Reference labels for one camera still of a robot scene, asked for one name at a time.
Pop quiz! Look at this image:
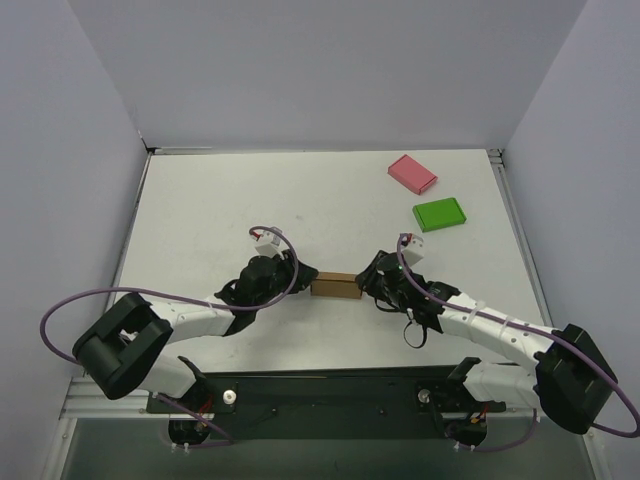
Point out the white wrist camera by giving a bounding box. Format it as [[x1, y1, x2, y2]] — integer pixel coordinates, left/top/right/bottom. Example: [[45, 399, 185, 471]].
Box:
[[250, 230, 281, 258], [400, 234, 425, 267]]

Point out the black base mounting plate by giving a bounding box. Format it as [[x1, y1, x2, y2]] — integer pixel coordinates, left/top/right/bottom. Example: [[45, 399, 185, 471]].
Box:
[[147, 361, 506, 442]]

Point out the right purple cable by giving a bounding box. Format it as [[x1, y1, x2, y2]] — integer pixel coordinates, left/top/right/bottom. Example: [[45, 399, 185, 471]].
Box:
[[395, 233, 640, 454]]

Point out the brown cardboard paper box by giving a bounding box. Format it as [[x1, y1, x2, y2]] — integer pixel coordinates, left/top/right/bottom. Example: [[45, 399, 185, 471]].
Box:
[[310, 272, 362, 299]]

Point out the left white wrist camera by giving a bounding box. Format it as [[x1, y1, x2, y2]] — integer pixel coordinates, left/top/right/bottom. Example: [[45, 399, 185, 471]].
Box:
[[250, 230, 281, 258]]

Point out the purple cable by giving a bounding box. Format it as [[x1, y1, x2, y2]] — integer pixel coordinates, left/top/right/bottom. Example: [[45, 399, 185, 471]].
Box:
[[395, 233, 640, 454], [39, 225, 301, 449]]

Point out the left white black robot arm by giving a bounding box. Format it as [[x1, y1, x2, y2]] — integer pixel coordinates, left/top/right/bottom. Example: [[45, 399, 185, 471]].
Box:
[[72, 250, 319, 412]]

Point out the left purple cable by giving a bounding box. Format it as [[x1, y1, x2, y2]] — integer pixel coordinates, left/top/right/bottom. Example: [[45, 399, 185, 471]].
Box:
[[39, 225, 301, 449]]

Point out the green paper box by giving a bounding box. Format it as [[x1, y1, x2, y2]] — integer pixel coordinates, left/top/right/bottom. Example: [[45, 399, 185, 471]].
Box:
[[412, 197, 467, 233]]

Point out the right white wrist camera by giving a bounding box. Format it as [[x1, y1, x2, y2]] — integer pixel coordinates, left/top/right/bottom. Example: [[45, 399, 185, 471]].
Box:
[[400, 234, 425, 267]]

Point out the aluminium table frame rail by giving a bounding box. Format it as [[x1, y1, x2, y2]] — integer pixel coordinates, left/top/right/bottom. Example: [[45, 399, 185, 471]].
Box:
[[59, 148, 599, 421]]

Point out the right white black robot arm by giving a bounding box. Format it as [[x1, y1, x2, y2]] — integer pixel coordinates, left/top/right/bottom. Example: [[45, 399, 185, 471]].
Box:
[[356, 251, 618, 434]]

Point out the pink paper box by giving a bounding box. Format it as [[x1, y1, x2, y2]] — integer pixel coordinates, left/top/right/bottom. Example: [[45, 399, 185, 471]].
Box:
[[387, 154, 438, 195]]

